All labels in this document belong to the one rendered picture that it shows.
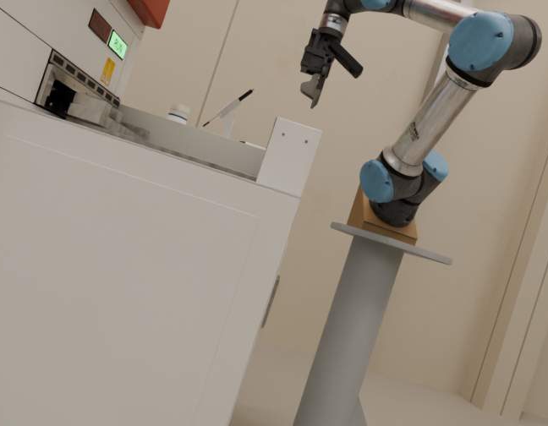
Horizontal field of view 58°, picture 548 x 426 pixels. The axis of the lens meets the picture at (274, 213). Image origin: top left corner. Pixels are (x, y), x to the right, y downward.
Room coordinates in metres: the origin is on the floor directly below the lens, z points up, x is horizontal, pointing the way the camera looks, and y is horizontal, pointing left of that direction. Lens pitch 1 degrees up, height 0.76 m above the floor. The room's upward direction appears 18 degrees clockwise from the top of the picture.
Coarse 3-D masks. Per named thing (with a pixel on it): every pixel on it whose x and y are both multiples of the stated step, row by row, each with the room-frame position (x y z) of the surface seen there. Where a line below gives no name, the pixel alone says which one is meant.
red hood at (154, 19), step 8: (128, 0) 1.36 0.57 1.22; (136, 0) 1.34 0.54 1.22; (144, 0) 1.35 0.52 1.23; (152, 0) 1.40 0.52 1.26; (160, 0) 1.45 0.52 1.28; (168, 0) 1.52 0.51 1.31; (136, 8) 1.40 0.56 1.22; (144, 8) 1.39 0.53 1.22; (152, 8) 1.42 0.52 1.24; (160, 8) 1.47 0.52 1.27; (144, 16) 1.45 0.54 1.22; (152, 16) 1.44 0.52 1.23; (160, 16) 1.49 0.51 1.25; (144, 24) 1.52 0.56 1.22; (152, 24) 1.49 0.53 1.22; (160, 24) 1.51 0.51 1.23
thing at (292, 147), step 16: (288, 128) 0.97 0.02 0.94; (304, 128) 0.97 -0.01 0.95; (272, 144) 0.97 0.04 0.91; (288, 144) 0.97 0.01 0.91; (304, 144) 0.96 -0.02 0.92; (272, 160) 0.97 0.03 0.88; (288, 160) 0.97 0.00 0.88; (304, 160) 0.96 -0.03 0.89; (272, 176) 0.97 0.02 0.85; (288, 176) 0.97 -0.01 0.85; (304, 176) 0.96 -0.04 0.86; (288, 192) 0.96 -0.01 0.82
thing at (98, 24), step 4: (96, 12) 1.22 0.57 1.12; (96, 16) 1.22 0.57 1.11; (100, 16) 1.24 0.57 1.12; (92, 20) 1.21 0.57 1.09; (96, 20) 1.23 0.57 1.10; (100, 20) 1.25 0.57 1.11; (104, 20) 1.27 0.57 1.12; (92, 24) 1.22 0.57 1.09; (96, 24) 1.24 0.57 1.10; (100, 24) 1.25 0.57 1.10; (104, 24) 1.27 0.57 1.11; (96, 28) 1.24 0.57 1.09; (100, 28) 1.26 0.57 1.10; (104, 28) 1.28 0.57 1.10; (108, 28) 1.30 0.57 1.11; (100, 32) 1.27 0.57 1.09; (104, 32) 1.29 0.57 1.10; (108, 32) 1.31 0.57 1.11; (104, 36) 1.30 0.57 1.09; (104, 40) 1.30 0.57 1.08
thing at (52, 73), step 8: (48, 64) 1.09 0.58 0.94; (48, 72) 1.09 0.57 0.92; (56, 72) 1.11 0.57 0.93; (64, 72) 1.15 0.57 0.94; (48, 80) 1.10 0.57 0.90; (56, 80) 1.15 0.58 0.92; (64, 80) 1.16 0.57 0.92; (72, 80) 1.19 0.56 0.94; (40, 88) 1.09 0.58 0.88; (48, 88) 1.11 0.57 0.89; (72, 88) 1.20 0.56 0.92; (80, 88) 1.24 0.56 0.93; (40, 96) 1.09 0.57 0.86; (48, 96) 1.12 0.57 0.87; (96, 96) 1.34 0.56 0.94; (40, 104) 1.09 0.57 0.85; (48, 104) 1.13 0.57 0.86; (56, 104) 1.16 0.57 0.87; (56, 112) 1.17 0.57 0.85; (64, 112) 1.21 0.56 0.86
